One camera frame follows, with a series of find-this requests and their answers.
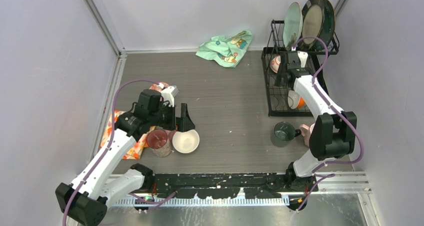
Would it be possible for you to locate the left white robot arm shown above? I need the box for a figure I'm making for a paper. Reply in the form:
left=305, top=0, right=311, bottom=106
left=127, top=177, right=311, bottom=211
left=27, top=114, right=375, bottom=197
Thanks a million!
left=55, top=86, right=195, bottom=225

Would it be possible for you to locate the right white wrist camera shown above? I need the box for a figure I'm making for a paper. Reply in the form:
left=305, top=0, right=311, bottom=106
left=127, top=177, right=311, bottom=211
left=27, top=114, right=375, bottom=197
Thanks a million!
left=289, top=46, right=309, bottom=69

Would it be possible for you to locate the pale pink mug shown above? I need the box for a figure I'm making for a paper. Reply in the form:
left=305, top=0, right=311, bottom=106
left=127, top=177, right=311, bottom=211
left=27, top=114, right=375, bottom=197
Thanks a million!
left=299, top=124, right=313, bottom=147

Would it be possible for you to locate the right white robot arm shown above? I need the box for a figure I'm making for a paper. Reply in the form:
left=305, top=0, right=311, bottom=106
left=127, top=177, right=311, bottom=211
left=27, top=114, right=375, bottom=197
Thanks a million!
left=274, top=51, right=357, bottom=191

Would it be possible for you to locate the black rimmed cream plate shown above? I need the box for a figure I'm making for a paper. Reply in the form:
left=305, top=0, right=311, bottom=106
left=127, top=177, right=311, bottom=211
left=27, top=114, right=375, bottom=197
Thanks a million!
left=300, top=0, right=324, bottom=51

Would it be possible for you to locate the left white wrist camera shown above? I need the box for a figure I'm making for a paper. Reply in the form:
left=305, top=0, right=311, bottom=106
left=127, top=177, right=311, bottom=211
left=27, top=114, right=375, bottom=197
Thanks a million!
left=160, top=85, right=179, bottom=107

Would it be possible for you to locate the white bowl orange outside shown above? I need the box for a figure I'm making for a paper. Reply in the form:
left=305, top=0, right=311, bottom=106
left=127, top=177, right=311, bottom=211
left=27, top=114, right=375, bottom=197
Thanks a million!
left=287, top=90, right=305, bottom=109

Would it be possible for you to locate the mint green flower plate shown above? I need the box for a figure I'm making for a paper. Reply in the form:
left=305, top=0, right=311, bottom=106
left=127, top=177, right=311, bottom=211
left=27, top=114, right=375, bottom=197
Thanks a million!
left=282, top=2, right=303, bottom=51

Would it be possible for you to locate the white ceramic bowl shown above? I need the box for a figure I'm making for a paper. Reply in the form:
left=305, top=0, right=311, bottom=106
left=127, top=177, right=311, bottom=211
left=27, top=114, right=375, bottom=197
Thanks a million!
left=172, top=129, right=200, bottom=154

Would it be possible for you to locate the mint green cartoon cloth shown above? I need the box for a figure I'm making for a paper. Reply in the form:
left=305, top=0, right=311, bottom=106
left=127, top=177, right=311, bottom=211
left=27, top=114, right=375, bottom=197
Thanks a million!
left=195, top=30, right=253, bottom=68

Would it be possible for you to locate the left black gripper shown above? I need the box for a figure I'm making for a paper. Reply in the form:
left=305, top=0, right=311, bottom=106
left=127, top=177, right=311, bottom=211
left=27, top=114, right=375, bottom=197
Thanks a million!
left=149, top=101, right=195, bottom=132

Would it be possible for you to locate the dark green mug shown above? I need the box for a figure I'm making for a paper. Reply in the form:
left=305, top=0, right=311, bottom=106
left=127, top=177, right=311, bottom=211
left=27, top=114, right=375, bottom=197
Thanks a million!
left=270, top=122, right=301, bottom=147

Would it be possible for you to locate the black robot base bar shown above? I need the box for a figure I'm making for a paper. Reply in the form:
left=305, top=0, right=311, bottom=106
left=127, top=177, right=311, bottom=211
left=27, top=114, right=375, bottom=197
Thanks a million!
left=134, top=172, right=317, bottom=199

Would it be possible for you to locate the orange coral pattern bowl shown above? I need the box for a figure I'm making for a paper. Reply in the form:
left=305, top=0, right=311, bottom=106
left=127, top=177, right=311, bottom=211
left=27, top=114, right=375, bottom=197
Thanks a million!
left=270, top=55, right=281, bottom=73

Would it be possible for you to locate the dark blue floral plate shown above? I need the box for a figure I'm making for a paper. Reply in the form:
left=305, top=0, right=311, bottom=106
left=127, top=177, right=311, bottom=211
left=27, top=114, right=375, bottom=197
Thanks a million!
left=318, top=0, right=336, bottom=47

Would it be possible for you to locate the pink glass mug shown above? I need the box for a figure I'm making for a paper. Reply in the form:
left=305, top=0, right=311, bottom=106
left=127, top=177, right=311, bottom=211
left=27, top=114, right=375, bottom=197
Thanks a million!
left=146, top=129, right=176, bottom=157

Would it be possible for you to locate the black wire dish rack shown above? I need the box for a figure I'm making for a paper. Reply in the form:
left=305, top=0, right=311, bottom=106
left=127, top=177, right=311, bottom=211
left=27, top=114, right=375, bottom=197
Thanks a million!
left=261, top=20, right=340, bottom=117

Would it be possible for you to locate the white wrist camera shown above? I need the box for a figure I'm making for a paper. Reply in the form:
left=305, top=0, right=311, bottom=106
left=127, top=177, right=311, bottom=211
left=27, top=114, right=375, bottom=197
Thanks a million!
left=160, top=85, right=179, bottom=107
left=289, top=46, right=309, bottom=69

